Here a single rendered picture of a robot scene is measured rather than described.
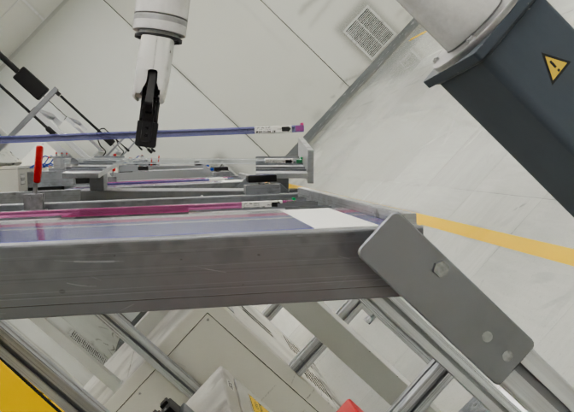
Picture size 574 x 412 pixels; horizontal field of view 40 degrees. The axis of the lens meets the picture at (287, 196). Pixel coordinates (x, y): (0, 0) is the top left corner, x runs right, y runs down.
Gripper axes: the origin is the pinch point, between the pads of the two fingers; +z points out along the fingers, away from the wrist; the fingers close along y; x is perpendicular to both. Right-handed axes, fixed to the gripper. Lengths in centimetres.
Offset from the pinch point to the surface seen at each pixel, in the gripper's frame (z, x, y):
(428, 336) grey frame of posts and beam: 30, 54, -11
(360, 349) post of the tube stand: 40, 49, -40
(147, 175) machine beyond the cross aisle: 19, -18, -440
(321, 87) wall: -95, 149, -749
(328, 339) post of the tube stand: 38, 42, -40
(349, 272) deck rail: 11, 22, 60
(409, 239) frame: 7, 25, 64
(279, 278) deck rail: 12, 16, 60
